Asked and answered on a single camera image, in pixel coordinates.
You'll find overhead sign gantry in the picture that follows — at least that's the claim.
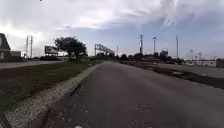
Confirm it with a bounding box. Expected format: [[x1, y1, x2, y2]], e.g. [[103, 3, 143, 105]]
[[94, 43, 116, 58]]

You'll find utility pole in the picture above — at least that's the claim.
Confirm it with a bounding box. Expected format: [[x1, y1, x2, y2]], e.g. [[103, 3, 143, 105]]
[[25, 35, 30, 59], [175, 34, 180, 59], [29, 34, 34, 60], [139, 34, 144, 56]]

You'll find grey asphalt path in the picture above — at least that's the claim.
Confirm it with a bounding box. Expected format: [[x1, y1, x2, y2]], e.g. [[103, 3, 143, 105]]
[[43, 60, 224, 128]]

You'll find row of trees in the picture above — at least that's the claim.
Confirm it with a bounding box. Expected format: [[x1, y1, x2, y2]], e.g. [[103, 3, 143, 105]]
[[114, 49, 185, 65]]

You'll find street lamp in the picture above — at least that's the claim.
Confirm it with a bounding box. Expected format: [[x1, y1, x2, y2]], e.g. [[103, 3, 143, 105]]
[[152, 36, 158, 55]]

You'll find broad dark tree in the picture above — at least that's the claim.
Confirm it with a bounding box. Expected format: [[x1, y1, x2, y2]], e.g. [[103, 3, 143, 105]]
[[53, 36, 89, 61]]

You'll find billboard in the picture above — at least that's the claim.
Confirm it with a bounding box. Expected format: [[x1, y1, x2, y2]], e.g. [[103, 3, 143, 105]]
[[44, 45, 60, 58]]

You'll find grass strip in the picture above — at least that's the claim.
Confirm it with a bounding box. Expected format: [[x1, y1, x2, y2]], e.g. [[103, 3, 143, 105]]
[[121, 60, 224, 90]]

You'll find grass verge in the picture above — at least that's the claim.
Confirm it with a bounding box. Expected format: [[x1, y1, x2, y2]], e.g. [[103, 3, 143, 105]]
[[0, 59, 103, 116]]

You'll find grey road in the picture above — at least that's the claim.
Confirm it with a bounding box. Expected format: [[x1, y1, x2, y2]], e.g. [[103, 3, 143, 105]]
[[156, 63, 224, 79]]

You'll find pale gravel strip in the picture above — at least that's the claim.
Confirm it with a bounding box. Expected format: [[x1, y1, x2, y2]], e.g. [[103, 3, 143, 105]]
[[3, 62, 104, 128]]

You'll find pale road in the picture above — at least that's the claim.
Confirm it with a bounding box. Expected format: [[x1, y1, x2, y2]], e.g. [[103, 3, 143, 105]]
[[0, 60, 66, 70]]

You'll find long low building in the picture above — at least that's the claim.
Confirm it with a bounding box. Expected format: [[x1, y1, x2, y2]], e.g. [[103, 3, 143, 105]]
[[191, 58, 224, 69]]

